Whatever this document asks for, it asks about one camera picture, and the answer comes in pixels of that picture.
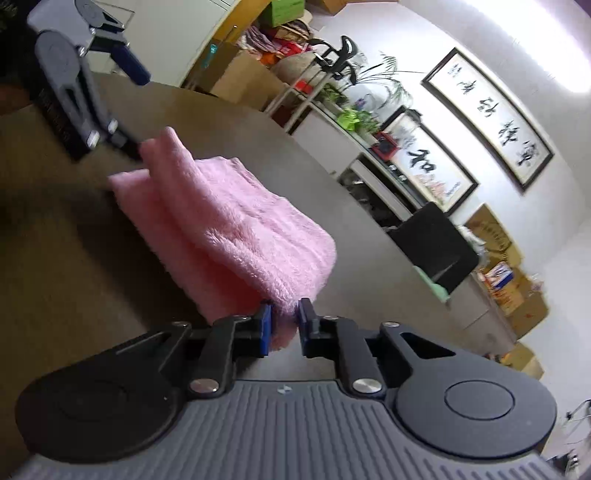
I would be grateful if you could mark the green paper bag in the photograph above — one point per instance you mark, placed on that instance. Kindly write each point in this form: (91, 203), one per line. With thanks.
(286, 6)

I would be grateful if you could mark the wooden shelf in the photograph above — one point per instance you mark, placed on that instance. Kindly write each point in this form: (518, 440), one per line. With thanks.
(228, 30)

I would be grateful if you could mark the small potted plant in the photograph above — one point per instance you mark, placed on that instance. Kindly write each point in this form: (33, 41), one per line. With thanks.
(368, 124)
(333, 94)

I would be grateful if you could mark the white stand with black headrest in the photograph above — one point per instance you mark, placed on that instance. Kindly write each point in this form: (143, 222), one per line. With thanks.
(344, 53)

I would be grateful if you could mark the flat cardboard sheet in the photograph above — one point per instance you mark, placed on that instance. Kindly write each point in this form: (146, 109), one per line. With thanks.
(489, 228)

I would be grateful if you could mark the long framed calligraphy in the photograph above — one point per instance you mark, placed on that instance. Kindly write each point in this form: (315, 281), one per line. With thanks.
(489, 117)

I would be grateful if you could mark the large open cardboard box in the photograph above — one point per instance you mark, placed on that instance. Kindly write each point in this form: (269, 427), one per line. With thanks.
(240, 76)

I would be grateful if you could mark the tall leafy plant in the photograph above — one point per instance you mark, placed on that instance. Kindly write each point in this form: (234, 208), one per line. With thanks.
(388, 78)

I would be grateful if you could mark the orange box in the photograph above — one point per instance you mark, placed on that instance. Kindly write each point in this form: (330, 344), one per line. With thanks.
(521, 360)

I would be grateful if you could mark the pink towel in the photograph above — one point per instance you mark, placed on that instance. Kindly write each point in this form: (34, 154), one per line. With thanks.
(231, 230)

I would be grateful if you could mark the white cabinet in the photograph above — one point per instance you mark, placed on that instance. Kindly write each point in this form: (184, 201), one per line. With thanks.
(152, 46)

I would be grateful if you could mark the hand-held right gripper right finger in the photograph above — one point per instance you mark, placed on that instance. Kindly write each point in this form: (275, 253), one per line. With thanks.
(304, 327)

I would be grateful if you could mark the blender with red base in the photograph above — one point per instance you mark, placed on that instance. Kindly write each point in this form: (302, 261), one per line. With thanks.
(385, 146)

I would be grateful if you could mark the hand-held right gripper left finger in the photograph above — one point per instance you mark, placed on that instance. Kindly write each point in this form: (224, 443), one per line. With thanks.
(265, 332)

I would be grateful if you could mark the white sideboard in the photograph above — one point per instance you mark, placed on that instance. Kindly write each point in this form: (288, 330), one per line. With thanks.
(323, 136)

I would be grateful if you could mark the framed lotus calligraphy picture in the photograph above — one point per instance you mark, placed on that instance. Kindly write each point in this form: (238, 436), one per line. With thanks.
(434, 166)

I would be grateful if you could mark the small colourful box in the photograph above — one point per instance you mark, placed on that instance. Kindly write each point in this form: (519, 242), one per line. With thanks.
(499, 274)

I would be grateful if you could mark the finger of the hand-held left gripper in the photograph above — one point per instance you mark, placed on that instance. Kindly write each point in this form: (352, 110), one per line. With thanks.
(94, 124)
(134, 64)

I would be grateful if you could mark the pile of clothes and bags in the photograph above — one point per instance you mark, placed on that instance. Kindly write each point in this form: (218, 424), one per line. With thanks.
(277, 44)

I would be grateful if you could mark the printed cardboard box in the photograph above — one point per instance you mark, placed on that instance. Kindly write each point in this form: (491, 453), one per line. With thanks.
(526, 304)

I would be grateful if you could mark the black office chair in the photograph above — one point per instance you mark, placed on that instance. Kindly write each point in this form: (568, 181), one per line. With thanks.
(434, 244)

